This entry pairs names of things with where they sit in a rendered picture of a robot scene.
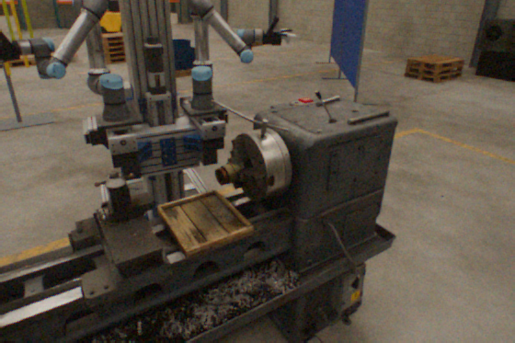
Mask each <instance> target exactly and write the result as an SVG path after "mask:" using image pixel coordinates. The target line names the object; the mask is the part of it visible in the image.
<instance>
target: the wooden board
mask: <svg viewBox="0 0 515 343"><path fill-rule="evenodd" d="M214 195H215V197H213V198H212V199H209V197H210V196H211V197H212V196H214ZM222 195H223V194H222V193H219V192H218V190H216V189H214V190H213V191H210V192H209V191H208V192H204V193H199V194H196V195H193V196H190V197H189V198H185V199H182V200H174V201H172V202H169V203H166V204H163V205H158V206H157V213H158V214H159V216H160V218H161V220H162V221H163V223H164V224H165V225H166V229H167V230H168V231H169V233H171V235H172V236H173V238H174V240H175V242H176V243H177V244H178V246H179V248H180V250H181V251H182V253H183V255H185V257H186V259H190V258H192V257H195V256H197V255H201V254H204V253H206V252H208V251H211V250H213V249H216V248H218V247H221V246H224V245H227V244H231V243H233V241H236V240H239V239H241V238H243V237H248V236H250V235H252V234H254V225H252V224H251V223H250V222H249V221H248V219H246V218H245V217H244V216H242V214H241V212H239V211H238V210H237V209H236V208H235V207H234V206H232V205H231V203H230V202H229V200H227V199H226V198H225V197H224V196H222ZM205 197H206V198H205ZM207 198H208V199H209V200H208V199H207ZM215 198H217V199H215ZM205 199H207V200H208V202H207V200H205ZM214 199H215V200H214ZM194 200H195V201H194ZM204 200H205V201H204ZM212 200H214V201H213V202H212ZM189 201H190V202H189ZM216 201H217V202H216ZM197 202H198V203H197ZM206 202H207V203H206ZM210 202H211V203H210ZM220 202H221V203H220ZM204 203H205V204H204ZM181 204H182V205H181ZM184 204H185V205H184ZM206 204H208V205H206ZM209 204H210V205H211V207H210V206H209ZM213 204H214V205H213ZM215 204H216V205H215ZM176 205H177V206H176ZM180 205H181V206H180ZM193 205H194V206H193ZM202 205H204V206H202ZM218 205H219V206H218ZM222 205H223V207H224V208H223V207H221V206H222ZM224 205H225V206H224ZM206 206H207V207H206ZM208 206H209V207H208ZM212 206H213V207H212ZM215 206H216V207H215ZM173 207H174V208H173ZM183 207H184V208H183ZM214 207H215V208H214ZM219 207H220V208H219ZM226 207H227V208H229V209H226ZM170 208H173V209H170ZM206 208H210V209H208V210H207V209H206ZM167 209H170V210H169V211H168V210H167ZM217 209H220V210H217ZM165 210H166V212H165ZM218 212H219V213H218ZM169 213H170V214H171V215H170V214H169ZM217 213H218V214H217ZM230 213H231V214H232V215H231V214H230ZM163 214H164V215H163ZM185 214H186V215H187V217H186V215H185ZM225 214H226V215H225ZM227 214H229V215H228V216H229V217H226V216H227ZM221 215H222V217H221ZM234 215H235V217H236V219H235V218H234ZM218 216H219V218H218ZM224 217H225V218H224ZM243 217H244V218H243ZM169 218H170V219H171V220H170V219H169ZM226 219H227V220H226ZM223 220H224V221H223ZM230 221H231V222H232V223H229V222H230ZM222 222H223V223H222ZM239 222H240V224H238V223H239ZM230 224H231V225H230ZM236 224H237V225H236ZM242 225H243V227H242ZM223 226H224V228H223ZM228 226H229V227H228ZM236 226H238V227H236ZM233 227H234V228H233ZM240 227H241V228H240ZM230 228H231V229H230ZM236 228H237V229H239V230H235V229H236ZM201 229H203V230H201ZM240 229H241V230H240ZM208 230H209V231H208ZM227 230H228V231H227ZM216 231H217V232H216ZM202 232H203V233H202ZM226 232H227V233H226ZM229 232H230V233H229ZM198 233H200V234H198ZM205 233H206V234H207V235H206V234H205ZM190 234H191V235H190ZM220 234H221V235H220ZM194 235H195V236H196V237H195V236H194ZM203 236H205V237H206V238H204V237H203ZM183 237H184V239H185V240H183ZM202 237H203V239H202ZM180 238H182V239H180ZM201 239H202V240H201ZM187 240H188V241H187ZM208 240H209V241H208ZM205 241H206V243H204V242H205ZM190 242H191V243H190ZM185 243H186V244H185ZM193 243H194V244H193ZM198 243H199V244H198ZM184 244H185V245H184ZM200 245H201V246H200ZM188 247H189V248H188ZM186 249H187V251H186Z"/></svg>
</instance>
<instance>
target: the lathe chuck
mask: <svg viewBox="0 0 515 343"><path fill-rule="evenodd" d="M238 135H242V138H243V141H244V144H245V148H246V153H247V158H249V159H248V161H243V162H240V163H236V164H237V165H238V166H239V167H240V169H242V168H247V167H254V168H255V169H256V170H257V171H258V172H260V173H261V174H263V175H264V176H265V177H267V178H270V176H273V177H274V178H273V185H272V186H267V185H266V184H265V185H263V186H261V187H256V186H255V185H254V184H253V183H252V182H250V183H248V184H247V183H246V182H245V184H244V186H243V187H242V190H243V192H244V193H245V194H246V195H247V196H248V197H249V198H250V199H251V200H254V201H261V200H267V199H268V198H269V197H272V196H273V197H275V196H277V195H279V194H280V193H281V191H282V189H283V187H284V185H285V180H286V168H285V164H284V160H283V156H282V154H281V151H280V148H279V146H278V144H277V142H275V140H274V138H273V136H272V135H270V134H269V133H268V132H266V134H265V136H266V137H267V139H266V140H261V139H260V138H259V137H258V136H259V135H261V129H256V130H253V131H247V132H242V133H241V134H238ZM238 135H236V136H235V139H237V138H239V137H238ZM273 197H272V198H273Z"/></svg>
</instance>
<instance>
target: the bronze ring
mask: <svg viewBox="0 0 515 343"><path fill-rule="evenodd" d="M237 170H241V169H240V167H239V166H238V165H237V164H234V165H232V164H231V163H230V162H228V163H226V165H224V166H221V167H218V168H216V169H215V175H216V180H217V181H218V183H219V184H220V185H221V186H223V185H226V184H228V185H229V184H230V183H233V182H234V183H235V182H236V181H237V174H236V171H237Z"/></svg>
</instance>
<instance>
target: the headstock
mask: <svg viewBox="0 0 515 343"><path fill-rule="evenodd" d="M313 101H315V102H316V103H318V102H321V101H320V99H318V98H317V99H313ZM316 103H308V104H304V105H299V106H297V105H294V104H292V103H291V104H289V105H290V106H291V107H281V108H276V109H263V110H261V111H260V112H258V113H257V114H256V115H255V117H254V121H258V122H262V121H263V120H268V124H271V125H274V126H278V127H281V128H284V129H288V131H282V130H279V129H272V128H269V127H268V128H267V129H272V130H273V131H275V132H276V133H277V134H278V135H279V136H280V137H281V139H282V140H283V141H284V143H285V145H286V147H287V150H288V153H289V155H290V158H291V161H292V181H291V185H290V186H289V187H288V189H287V190H286V192H285V193H281V194H280V195H277V196H275V197H274V198H275V199H276V200H279V201H280V202H281V203H282V204H283V205H284V206H286V207H287V208H288V209H290V210H291V211H292V212H294V213H295V214H296V215H298V216H299V218H301V219H309V218H313V217H315V216H317V215H318V213H319V212H320V211H323V210H324V209H327V208H329V207H331V206H333V205H337V204H339V203H342V202H343V201H346V200H349V199H354V198H356V197H358V196H360V195H361V194H364V193H366V192H371V191H373V190H375V189H378V188H379V187H382V186H385V182H386V178H387V173H388V168H389V165H390V160H391V152H392V147H393V142H394V137H395V130H396V126H397V118H396V117H395V116H394V115H392V114H391V113H389V114H386V115H384V116H381V117H374V118H372V119H368V120H364V121H361V122H354V123H351V124H348V120H350V119H354V118H356V117H362V116H366V115H369V114H373V113H375V112H379V111H381V110H378V109H374V108H371V107H368V106H366V105H363V104H359V103H356V102H354V101H350V100H348V99H345V98H343V97H340V98H339V99H338V100H336V101H333V102H331V103H326V104H325V106H326V108H327V109H328V111H329V113H330V115H331V117H332V118H333V119H334V120H336V121H337V122H330V121H329V120H330V117H329V116H328V115H327V113H326V110H325V107H324V106H323V105H322V106H320V107H317V106H316ZM299 128H302V129H299ZM306 129H312V130H309V131H308V130H306ZM318 129H323V130H322V131H318ZM297 209H298V210H297Z"/></svg>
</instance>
